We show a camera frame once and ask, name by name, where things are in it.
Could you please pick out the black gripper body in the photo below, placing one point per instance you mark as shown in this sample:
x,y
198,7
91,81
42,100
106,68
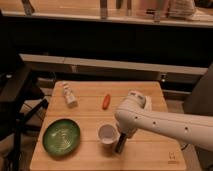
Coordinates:
x,y
121,142

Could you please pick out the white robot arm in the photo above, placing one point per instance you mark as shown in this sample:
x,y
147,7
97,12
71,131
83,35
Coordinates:
x,y
131,115

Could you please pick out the white ceramic cup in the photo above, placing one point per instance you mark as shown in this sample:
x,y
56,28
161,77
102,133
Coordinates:
x,y
107,134

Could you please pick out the green ceramic plate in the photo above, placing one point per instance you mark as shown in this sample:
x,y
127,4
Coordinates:
x,y
61,137

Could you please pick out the orange toy carrot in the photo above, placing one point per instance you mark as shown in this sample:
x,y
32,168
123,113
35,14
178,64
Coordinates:
x,y
106,102

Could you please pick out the wooden table board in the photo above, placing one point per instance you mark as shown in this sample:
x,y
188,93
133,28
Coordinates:
x,y
145,151

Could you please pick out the white tube with label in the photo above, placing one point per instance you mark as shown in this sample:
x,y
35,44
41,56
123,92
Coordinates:
x,y
69,97

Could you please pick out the black stand at left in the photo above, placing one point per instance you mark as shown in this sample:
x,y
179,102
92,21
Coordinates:
x,y
20,87

